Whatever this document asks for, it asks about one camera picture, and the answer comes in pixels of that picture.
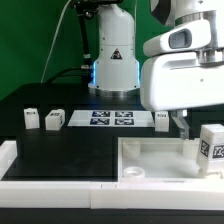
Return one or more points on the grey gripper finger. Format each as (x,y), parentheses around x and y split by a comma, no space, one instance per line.
(178,117)

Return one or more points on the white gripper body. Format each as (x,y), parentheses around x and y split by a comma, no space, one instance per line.
(177,81)

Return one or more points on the white square table top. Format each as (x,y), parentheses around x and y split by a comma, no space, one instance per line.
(160,159)

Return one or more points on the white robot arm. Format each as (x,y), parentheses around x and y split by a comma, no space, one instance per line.
(197,26)

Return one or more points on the white sheet with markers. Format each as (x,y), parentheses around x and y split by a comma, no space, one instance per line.
(106,118)

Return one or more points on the white U-shaped obstacle fence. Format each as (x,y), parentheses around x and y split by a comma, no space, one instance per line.
(189,195)

